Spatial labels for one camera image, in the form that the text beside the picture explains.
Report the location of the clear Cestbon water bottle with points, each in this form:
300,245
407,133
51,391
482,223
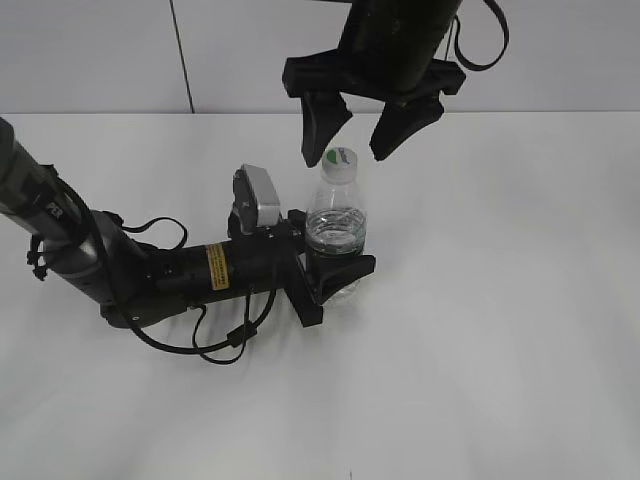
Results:
336,219

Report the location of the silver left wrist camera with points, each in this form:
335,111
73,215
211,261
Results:
256,202

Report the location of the white green bottle cap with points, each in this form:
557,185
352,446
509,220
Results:
339,166

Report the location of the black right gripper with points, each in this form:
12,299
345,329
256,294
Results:
385,52

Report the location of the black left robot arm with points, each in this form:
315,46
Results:
32,196

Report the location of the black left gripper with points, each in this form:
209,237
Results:
268,258

